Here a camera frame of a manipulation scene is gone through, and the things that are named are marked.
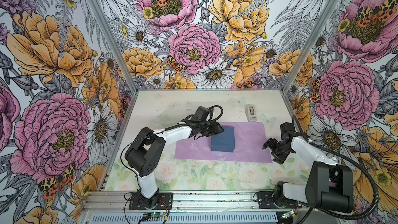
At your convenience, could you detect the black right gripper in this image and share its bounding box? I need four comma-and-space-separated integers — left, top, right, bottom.
262, 138, 294, 166

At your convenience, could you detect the blue gift box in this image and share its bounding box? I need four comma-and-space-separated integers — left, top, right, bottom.
210, 127, 235, 152

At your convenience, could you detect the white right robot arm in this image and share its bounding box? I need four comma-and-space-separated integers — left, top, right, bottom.
263, 122, 354, 214

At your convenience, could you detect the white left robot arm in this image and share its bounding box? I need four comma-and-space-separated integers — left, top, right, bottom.
120, 105, 224, 210

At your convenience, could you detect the grey tape dispenser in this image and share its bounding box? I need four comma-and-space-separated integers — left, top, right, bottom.
245, 105, 257, 122

